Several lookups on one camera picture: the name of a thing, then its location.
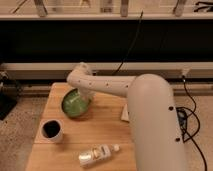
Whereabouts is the green ceramic bowl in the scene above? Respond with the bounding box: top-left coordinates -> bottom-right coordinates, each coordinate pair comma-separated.
61,89 -> 91,118

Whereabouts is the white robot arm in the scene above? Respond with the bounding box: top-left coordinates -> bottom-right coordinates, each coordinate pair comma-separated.
67,62 -> 187,171

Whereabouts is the white rectangular sponge block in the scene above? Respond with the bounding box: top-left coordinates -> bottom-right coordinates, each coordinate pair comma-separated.
121,104 -> 129,122

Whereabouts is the white cup with dark liquid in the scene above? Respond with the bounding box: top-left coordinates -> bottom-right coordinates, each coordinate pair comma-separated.
41,120 -> 63,143

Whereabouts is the clear plastic bottle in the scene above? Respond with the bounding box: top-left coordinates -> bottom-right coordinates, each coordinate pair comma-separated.
78,144 -> 120,167

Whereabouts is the black equipment at left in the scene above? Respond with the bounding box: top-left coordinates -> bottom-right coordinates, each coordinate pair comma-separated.
0,71 -> 22,121

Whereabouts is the black hanging cable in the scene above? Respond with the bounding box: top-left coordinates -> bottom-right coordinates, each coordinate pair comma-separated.
111,10 -> 145,76

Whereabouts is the black floor cable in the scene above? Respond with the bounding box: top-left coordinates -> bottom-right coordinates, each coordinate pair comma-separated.
175,75 -> 209,171

